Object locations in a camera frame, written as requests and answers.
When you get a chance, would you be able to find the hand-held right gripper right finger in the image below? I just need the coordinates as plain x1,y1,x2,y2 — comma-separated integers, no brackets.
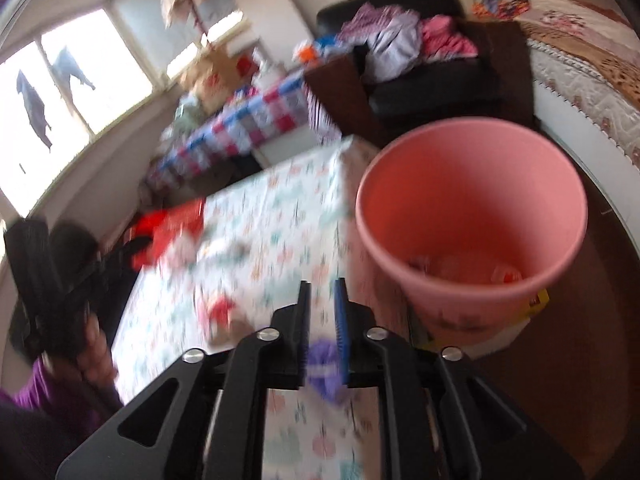
334,277,586,480

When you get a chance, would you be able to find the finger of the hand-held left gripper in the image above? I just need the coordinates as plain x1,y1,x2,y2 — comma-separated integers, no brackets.
97,240,151,283

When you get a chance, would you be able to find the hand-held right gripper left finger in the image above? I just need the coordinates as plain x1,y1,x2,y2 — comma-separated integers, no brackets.
56,281,312,480

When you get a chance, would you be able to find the purple plastic bag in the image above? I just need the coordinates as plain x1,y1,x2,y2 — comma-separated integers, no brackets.
306,337,349,404

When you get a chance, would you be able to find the red plastic bag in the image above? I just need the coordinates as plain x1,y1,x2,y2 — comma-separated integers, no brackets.
131,199,207,267

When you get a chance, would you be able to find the pink plastic bucket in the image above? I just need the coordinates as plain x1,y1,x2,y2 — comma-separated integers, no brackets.
356,117,588,348

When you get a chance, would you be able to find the person's left forearm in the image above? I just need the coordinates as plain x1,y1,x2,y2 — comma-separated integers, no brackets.
10,357,87,412

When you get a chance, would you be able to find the person's left hand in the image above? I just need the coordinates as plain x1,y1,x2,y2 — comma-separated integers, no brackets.
79,312,121,387

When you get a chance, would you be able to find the green box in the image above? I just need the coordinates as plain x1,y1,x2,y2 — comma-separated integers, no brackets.
172,94,202,132

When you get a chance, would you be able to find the dark hanging garment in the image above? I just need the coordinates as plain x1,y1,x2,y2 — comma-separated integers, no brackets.
16,70,54,154

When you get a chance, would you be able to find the window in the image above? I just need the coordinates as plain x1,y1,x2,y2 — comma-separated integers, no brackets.
0,7,157,211

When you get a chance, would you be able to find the checked tablecloth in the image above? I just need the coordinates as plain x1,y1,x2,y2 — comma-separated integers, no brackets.
145,70,315,194

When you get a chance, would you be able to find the blue hanging garment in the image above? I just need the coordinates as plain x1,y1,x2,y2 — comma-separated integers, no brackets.
50,47,97,107

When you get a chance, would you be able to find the purple patterned cloth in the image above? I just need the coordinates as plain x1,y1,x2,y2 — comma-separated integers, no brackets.
306,87,344,147

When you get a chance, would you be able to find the brown paper bag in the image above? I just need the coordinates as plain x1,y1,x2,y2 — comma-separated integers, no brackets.
180,46,242,102

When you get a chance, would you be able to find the brown wooden cabinet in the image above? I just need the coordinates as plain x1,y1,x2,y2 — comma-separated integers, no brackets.
304,52,382,144

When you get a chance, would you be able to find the white bowl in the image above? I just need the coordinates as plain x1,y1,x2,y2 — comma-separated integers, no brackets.
255,59,287,87

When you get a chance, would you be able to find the black leather armchair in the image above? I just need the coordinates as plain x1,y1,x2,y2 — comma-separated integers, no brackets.
316,0,534,137

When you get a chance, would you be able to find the wooden coat rack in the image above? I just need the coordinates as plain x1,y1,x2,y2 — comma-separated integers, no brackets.
187,0,213,53

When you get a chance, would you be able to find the grey window blind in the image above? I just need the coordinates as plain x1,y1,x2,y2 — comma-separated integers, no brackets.
111,0,240,61

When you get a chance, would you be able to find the beige cloth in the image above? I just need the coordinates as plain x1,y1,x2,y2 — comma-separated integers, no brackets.
160,0,207,27

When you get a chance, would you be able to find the blue plastic bag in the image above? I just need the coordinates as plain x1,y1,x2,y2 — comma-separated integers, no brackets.
317,35,352,57

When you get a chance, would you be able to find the grey garment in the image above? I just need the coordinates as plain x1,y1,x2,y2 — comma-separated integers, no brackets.
367,12,424,79

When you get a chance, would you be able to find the pink checked shirt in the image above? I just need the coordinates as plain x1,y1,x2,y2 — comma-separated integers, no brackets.
340,2,402,42

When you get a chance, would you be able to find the pink dotted garment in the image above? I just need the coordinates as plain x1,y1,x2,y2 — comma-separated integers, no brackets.
420,15,479,61

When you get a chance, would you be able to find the white quilted mattress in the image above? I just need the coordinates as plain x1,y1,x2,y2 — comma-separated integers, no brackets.
530,45,640,203

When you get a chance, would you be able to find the floral bed blanket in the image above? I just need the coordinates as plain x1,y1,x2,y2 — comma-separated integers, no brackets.
515,0,640,161

